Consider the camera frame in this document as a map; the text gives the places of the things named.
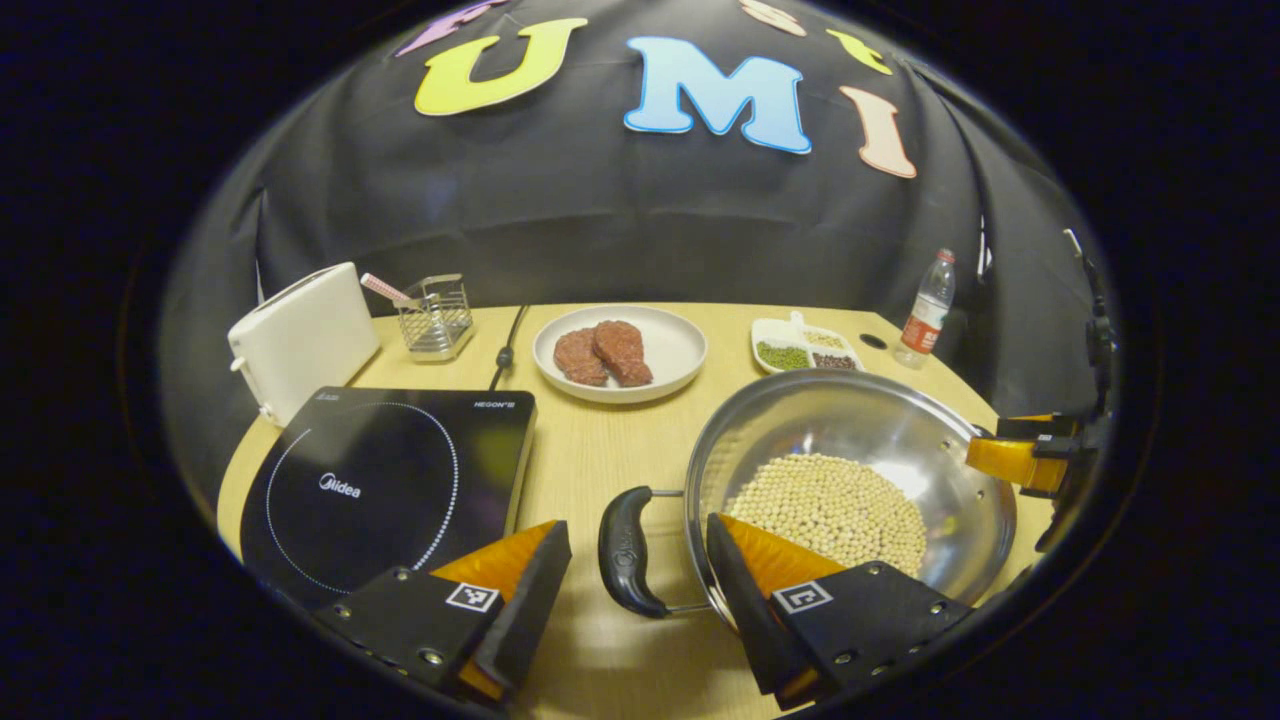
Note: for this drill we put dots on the clear bottle with red label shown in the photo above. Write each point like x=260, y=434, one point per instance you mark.
x=925, y=315

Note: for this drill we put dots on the white divided dish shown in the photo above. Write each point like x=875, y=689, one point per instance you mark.
x=778, y=328

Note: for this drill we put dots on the pile of green mung beans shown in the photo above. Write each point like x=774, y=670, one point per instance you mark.
x=783, y=356

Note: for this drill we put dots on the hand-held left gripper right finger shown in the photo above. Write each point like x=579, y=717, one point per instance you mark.
x=745, y=610

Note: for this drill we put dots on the black induction cooktop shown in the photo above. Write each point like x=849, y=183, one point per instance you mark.
x=390, y=480

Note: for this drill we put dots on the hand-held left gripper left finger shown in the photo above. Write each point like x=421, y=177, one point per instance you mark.
x=530, y=615

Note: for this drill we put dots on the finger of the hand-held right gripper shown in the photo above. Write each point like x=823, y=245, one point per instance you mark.
x=1040, y=427
x=1015, y=462

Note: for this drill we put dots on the pink striped straw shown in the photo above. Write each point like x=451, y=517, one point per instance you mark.
x=382, y=287

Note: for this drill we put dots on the white round plate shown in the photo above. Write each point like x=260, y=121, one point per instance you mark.
x=675, y=350

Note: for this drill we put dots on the pile of red beans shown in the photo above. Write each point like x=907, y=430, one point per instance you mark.
x=834, y=361

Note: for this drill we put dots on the raw meat piece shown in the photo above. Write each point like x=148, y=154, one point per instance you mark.
x=625, y=352
x=578, y=358

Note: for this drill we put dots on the white toaster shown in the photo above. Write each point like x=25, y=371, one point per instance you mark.
x=310, y=340

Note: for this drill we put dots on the pile of yellow soybeans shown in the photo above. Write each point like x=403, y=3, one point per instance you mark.
x=830, y=500

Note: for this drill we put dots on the pile of pale beans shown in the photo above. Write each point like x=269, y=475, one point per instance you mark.
x=824, y=340

